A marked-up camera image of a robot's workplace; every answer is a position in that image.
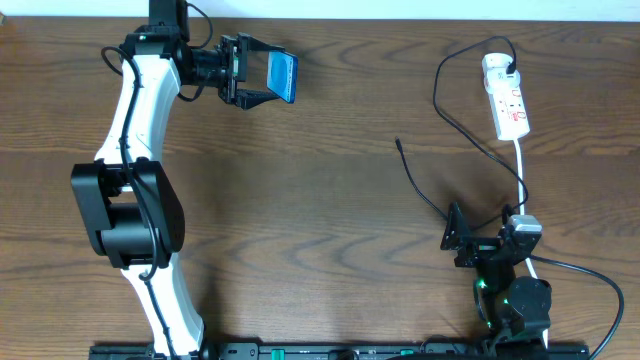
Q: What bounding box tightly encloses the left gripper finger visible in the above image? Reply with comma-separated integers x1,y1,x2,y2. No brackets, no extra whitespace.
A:
238,32,285,52
235,89,278,110

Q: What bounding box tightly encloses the blue Samsung smartphone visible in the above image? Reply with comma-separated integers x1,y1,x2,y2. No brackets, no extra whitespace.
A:
266,51,298,104

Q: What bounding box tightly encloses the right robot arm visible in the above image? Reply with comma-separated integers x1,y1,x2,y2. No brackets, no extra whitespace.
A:
440,203,552,352

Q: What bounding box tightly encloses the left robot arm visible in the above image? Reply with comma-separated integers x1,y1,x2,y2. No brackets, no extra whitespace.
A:
71,1,298,359

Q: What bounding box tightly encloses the white charger plug adapter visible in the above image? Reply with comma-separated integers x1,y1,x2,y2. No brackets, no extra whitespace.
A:
482,53,520,83

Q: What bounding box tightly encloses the white power strip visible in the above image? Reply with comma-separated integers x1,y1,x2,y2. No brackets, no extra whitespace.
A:
484,68,530,141

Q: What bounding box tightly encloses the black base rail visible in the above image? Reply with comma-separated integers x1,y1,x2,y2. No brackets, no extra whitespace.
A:
88,341,590,360

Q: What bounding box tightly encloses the black charging cable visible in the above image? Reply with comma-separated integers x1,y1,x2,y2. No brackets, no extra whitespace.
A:
394,35,530,234

